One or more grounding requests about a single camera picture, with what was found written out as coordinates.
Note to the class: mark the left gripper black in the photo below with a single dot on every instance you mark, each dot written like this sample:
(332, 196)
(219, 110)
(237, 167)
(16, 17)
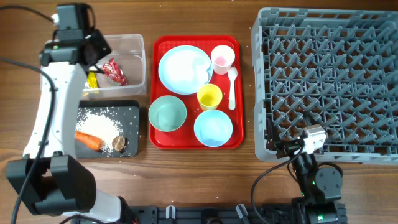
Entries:
(105, 47)

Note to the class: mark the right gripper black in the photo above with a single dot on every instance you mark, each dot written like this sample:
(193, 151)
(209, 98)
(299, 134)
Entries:
(286, 148)

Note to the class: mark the yellow foil wrapper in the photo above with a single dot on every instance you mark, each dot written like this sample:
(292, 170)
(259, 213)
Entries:
(92, 82)

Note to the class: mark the red foil wrapper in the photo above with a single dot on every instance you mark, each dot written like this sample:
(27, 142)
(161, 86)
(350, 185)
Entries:
(114, 73)

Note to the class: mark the light blue bowl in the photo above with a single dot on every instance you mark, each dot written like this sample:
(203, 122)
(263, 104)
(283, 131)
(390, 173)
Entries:
(213, 128)

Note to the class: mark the white rice pile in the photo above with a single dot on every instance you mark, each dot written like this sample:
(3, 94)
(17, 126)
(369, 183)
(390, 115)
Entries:
(106, 123)

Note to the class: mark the yellow plastic cup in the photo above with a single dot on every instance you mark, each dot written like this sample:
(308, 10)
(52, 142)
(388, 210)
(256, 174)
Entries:
(209, 97)

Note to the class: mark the orange carrot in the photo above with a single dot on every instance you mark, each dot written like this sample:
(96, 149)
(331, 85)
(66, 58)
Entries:
(92, 142)

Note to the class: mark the green bowl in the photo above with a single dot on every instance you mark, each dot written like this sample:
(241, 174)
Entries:
(167, 113)

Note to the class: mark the brown mushroom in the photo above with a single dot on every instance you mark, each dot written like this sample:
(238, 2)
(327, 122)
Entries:
(119, 143)

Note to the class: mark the pink plastic cup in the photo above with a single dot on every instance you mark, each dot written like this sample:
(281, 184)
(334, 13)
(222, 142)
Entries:
(222, 58)

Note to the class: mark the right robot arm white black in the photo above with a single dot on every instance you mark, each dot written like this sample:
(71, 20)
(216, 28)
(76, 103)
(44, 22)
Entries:
(320, 184)

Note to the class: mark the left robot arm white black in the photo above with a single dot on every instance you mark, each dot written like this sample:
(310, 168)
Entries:
(48, 178)

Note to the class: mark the black waste tray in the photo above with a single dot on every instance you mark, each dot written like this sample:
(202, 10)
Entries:
(108, 103)

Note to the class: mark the grey dishwasher rack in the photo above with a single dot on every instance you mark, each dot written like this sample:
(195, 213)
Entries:
(338, 67)

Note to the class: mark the clear plastic bin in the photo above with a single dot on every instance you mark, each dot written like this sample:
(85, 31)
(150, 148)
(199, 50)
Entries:
(133, 62)

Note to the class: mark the light blue plate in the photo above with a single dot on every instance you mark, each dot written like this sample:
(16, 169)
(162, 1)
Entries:
(185, 69)

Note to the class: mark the white plastic spoon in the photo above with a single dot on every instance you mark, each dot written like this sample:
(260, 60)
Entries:
(232, 75)

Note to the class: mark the red plastic tray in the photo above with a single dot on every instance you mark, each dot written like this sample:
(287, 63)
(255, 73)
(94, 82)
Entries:
(184, 138)

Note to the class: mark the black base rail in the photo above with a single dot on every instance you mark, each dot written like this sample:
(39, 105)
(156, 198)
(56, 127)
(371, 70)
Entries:
(275, 213)

